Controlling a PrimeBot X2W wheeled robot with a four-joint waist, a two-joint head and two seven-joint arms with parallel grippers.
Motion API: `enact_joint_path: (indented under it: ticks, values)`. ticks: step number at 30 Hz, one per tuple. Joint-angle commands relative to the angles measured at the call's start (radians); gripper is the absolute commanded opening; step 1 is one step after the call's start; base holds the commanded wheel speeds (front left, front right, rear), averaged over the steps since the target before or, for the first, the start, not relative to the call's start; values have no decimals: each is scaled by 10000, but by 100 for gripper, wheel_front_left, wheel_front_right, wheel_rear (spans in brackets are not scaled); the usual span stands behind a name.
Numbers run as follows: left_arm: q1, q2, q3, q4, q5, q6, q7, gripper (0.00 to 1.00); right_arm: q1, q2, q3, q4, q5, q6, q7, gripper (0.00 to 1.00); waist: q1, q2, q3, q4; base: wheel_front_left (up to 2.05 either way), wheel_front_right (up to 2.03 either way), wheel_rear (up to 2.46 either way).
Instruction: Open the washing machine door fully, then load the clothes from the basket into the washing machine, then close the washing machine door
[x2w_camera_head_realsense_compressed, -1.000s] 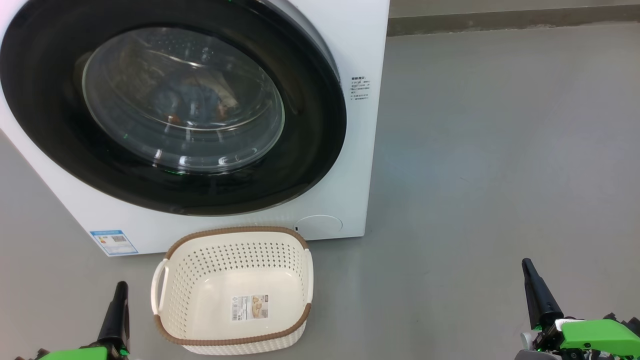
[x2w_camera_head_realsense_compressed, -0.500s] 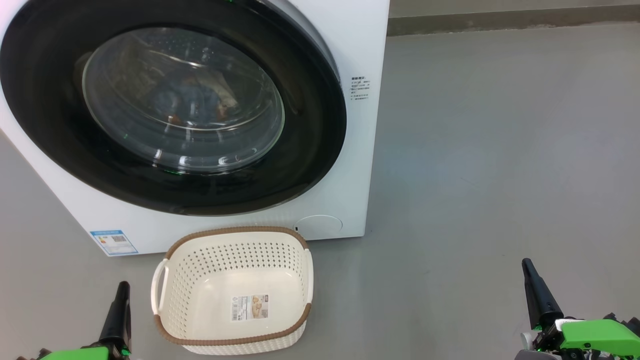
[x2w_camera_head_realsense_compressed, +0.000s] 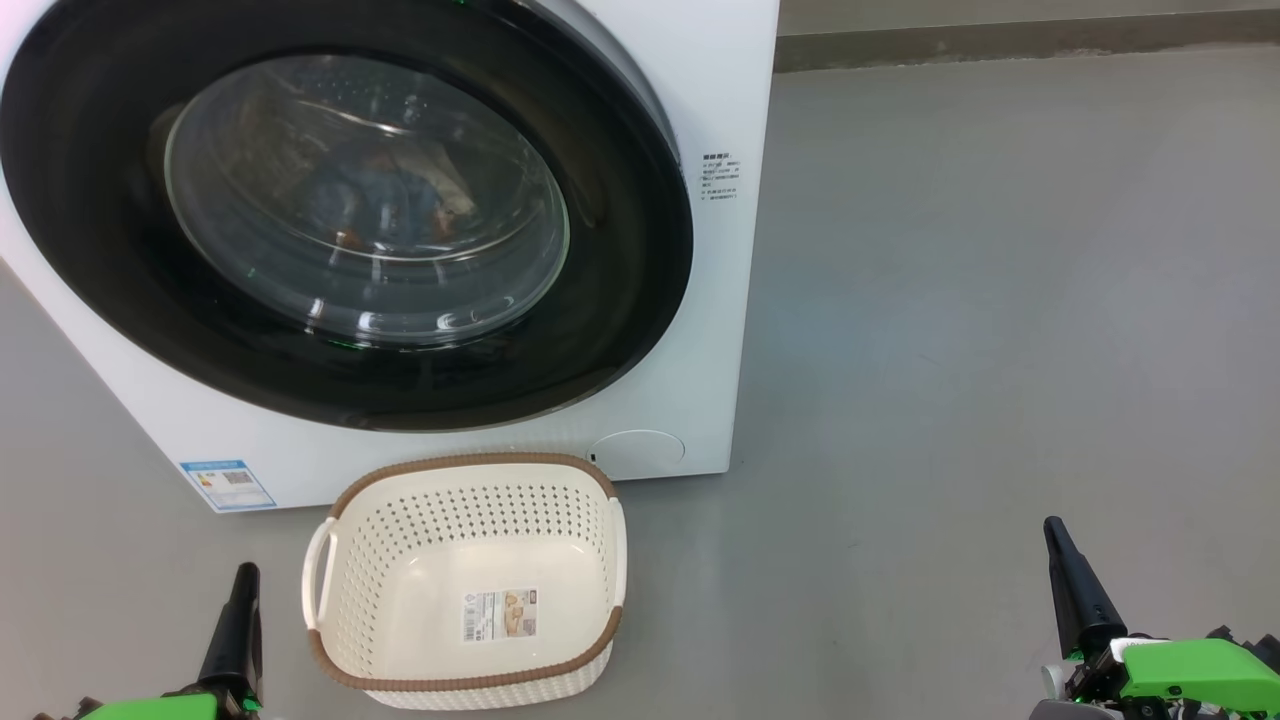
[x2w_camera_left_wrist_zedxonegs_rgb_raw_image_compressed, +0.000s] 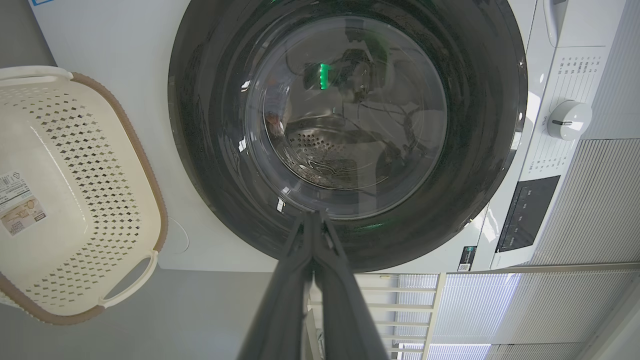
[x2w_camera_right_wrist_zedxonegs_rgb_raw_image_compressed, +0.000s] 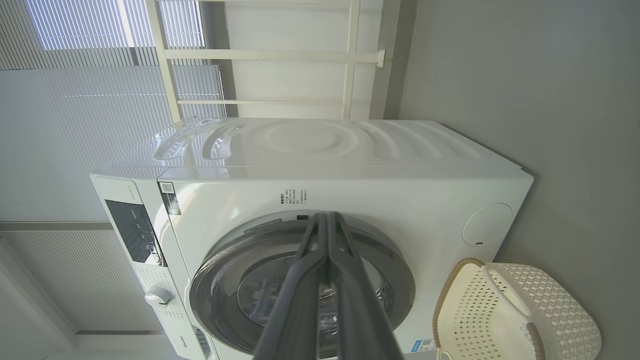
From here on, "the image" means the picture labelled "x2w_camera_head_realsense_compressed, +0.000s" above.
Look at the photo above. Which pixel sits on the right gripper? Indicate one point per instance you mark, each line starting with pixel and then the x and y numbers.
pixel 1200 675

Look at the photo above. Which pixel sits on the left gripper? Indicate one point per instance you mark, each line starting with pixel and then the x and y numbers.
pixel 160 708

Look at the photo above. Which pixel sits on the black glass washing machine door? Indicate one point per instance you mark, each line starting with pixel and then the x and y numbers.
pixel 100 300

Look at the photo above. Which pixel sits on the blue garment with cartoon print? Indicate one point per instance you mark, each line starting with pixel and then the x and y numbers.
pixel 350 200

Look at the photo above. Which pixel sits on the cream cloth garment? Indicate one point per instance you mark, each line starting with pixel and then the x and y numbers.
pixel 445 185

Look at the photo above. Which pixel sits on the cream laundry basket brown rim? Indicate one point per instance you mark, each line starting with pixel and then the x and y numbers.
pixel 340 620

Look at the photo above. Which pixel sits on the basket product label sticker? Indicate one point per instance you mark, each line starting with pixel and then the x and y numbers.
pixel 500 615

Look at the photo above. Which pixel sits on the white front-load washing machine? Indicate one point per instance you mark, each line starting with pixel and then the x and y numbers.
pixel 720 350

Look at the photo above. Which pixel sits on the blue energy label sticker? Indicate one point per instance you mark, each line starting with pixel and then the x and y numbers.
pixel 228 485

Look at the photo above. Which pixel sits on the round drain filter cover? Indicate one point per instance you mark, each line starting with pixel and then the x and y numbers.
pixel 637 454

